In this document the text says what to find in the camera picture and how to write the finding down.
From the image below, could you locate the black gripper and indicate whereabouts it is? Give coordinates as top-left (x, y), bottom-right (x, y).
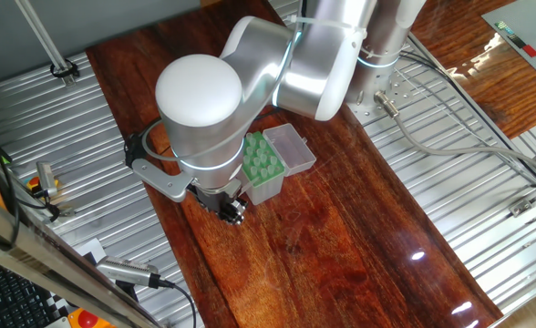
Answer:
top-left (188, 179), bottom-right (250, 226)

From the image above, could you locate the pipette tip box green rack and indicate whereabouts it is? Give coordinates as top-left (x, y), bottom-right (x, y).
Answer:
top-left (237, 122), bottom-right (318, 207)

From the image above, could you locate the glossy wood grain board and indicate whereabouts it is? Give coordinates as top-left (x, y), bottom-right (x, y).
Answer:
top-left (409, 0), bottom-right (536, 140)
top-left (85, 0), bottom-right (504, 328)

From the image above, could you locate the black computer mouse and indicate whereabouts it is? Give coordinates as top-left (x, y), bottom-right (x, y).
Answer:
top-left (114, 278), bottom-right (140, 304)

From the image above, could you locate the checkerboard calibration sheet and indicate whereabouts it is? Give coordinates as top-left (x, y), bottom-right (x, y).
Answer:
top-left (44, 236), bottom-right (109, 323)

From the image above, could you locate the orange emergency stop box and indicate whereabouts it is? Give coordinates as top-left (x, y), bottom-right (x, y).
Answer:
top-left (66, 307), bottom-right (117, 328)

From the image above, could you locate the black keyboard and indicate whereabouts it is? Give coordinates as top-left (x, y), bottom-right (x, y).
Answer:
top-left (0, 253), bottom-right (57, 328)

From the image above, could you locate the green toy brick strip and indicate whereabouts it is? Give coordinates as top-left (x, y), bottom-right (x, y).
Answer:
top-left (494, 20), bottom-right (516, 36)

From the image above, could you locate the grey brick baseplate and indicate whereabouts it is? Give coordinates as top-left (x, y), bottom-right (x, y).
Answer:
top-left (480, 0), bottom-right (536, 94)

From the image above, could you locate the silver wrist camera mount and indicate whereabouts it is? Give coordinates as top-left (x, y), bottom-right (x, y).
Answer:
top-left (124, 131), bottom-right (194, 204)

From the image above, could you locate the black camera cable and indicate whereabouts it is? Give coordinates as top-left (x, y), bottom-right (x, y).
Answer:
top-left (158, 276), bottom-right (198, 328)

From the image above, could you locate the silver ribbed camera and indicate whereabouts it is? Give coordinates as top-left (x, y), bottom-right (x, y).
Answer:
top-left (95, 254), bottom-right (163, 290)

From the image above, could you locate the black strap loop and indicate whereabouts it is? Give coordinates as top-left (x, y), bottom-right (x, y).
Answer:
top-left (50, 58), bottom-right (80, 79)
top-left (15, 187), bottom-right (64, 224)

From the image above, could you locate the grey cable with metal plug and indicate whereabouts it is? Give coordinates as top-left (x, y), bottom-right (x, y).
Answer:
top-left (373, 89), bottom-right (536, 181)

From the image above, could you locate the metal frame beam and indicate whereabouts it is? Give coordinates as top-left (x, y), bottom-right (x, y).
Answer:
top-left (0, 184), bottom-right (162, 328)

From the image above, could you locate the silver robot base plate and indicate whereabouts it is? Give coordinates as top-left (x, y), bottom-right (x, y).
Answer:
top-left (343, 54), bottom-right (417, 127)

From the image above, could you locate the black power cable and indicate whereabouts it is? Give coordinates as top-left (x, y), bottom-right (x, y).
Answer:
top-left (398, 47), bottom-right (536, 189)

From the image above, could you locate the silver aluminium corner bracket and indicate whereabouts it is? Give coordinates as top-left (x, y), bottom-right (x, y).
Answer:
top-left (508, 175), bottom-right (536, 219)

